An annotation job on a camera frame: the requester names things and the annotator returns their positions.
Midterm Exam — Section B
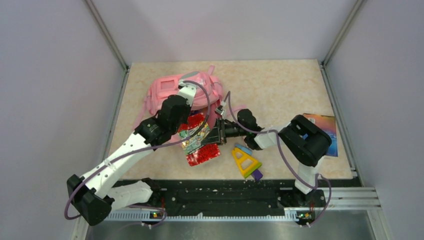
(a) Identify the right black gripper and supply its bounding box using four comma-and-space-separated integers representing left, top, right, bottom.
201, 117, 248, 146

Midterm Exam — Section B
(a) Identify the red keyboard booklet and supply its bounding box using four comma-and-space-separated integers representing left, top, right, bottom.
177, 111, 221, 167

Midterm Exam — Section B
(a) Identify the pink student backpack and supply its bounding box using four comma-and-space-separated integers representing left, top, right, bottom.
133, 64, 248, 132

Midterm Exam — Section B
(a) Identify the colourful thin book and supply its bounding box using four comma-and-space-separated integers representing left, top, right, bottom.
303, 113, 339, 157

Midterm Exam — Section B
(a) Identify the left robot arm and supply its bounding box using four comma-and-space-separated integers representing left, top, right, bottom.
63, 92, 195, 226

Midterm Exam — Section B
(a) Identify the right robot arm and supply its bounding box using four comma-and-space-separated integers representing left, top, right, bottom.
201, 108, 332, 206

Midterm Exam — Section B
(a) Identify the small blue stapler piece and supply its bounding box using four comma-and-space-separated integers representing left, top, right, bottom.
234, 143, 252, 156

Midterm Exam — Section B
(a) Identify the yellow green purple block toy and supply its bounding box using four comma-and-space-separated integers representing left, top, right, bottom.
231, 147, 264, 182

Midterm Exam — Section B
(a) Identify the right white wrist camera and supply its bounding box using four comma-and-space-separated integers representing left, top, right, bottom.
214, 105, 227, 119

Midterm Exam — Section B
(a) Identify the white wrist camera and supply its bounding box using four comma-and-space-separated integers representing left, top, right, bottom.
214, 105, 227, 119
177, 82, 197, 107

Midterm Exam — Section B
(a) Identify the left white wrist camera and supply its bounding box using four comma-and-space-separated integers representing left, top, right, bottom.
177, 82, 197, 107

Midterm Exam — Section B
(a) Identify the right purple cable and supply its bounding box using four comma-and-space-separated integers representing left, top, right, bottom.
223, 91, 333, 228

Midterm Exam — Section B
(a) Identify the purple cable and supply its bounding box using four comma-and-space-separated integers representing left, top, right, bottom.
64, 80, 212, 221
223, 91, 333, 228

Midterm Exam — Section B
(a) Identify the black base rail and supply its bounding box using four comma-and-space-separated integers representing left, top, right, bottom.
115, 178, 362, 220

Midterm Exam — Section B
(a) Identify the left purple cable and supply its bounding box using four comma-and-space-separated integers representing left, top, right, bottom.
64, 80, 212, 221

